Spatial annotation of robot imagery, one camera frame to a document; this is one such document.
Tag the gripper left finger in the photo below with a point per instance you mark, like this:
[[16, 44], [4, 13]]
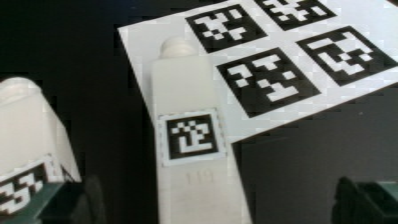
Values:
[[68, 204]]

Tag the white desk leg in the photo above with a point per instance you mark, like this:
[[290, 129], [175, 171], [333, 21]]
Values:
[[201, 196], [36, 154]]

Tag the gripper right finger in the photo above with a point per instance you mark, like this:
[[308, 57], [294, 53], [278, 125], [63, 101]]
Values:
[[366, 202]]

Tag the fiducial marker sheet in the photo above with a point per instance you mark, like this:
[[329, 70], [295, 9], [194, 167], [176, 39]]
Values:
[[262, 60]]

